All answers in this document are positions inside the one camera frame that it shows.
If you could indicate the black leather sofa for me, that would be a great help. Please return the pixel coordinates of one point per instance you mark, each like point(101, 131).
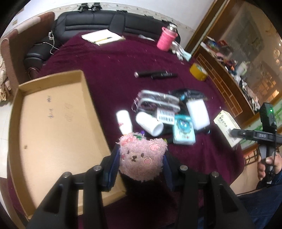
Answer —
point(71, 23)

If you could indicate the brown armchair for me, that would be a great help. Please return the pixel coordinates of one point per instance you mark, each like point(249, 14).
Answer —
point(18, 42)

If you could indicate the black snack packet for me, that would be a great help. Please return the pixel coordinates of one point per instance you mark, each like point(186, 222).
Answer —
point(185, 95)

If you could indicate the wooden sideboard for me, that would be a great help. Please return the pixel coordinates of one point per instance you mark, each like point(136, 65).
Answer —
point(240, 48)

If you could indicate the yellow tape roll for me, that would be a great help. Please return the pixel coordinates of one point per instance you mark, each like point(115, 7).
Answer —
point(198, 72)

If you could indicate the clear pencil case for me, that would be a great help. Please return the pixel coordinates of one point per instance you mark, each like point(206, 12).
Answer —
point(150, 101)

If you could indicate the pink plush bear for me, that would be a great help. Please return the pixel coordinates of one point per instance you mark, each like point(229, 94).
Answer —
point(141, 159)

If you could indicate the open notebook with pen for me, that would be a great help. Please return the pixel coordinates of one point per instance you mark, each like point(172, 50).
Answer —
point(102, 37)

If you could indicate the person right hand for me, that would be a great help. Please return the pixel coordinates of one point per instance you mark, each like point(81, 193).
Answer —
point(272, 161)

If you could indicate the teal tissue pack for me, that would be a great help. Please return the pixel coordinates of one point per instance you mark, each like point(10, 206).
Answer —
point(183, 131)

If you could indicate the white lotion bottle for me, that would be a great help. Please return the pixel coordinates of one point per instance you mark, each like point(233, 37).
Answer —
point(124, 122)

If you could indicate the white rectangular box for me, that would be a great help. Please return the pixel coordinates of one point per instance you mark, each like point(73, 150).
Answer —
point(198, 113)

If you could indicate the cardboard box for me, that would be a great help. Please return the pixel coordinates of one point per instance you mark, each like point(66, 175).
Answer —
point(54, 128)

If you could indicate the black marker pen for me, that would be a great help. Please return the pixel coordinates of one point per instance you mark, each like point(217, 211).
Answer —
point(155, 74)

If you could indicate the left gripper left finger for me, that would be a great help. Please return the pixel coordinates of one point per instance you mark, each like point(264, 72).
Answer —
point(59, 207)

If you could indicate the pink knitted bottle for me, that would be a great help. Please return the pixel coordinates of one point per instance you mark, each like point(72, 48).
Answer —
point(169, 34)

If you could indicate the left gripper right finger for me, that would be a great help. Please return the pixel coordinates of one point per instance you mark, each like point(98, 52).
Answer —
point(203, 195)

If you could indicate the floral blanket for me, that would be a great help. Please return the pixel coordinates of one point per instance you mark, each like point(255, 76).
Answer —
point(4, 82)

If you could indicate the white medicine box green border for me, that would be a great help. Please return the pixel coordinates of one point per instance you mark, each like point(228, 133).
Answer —
point(226, 124)

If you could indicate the white pill bottle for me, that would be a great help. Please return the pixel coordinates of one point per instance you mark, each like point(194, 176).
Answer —
point(149, 123)

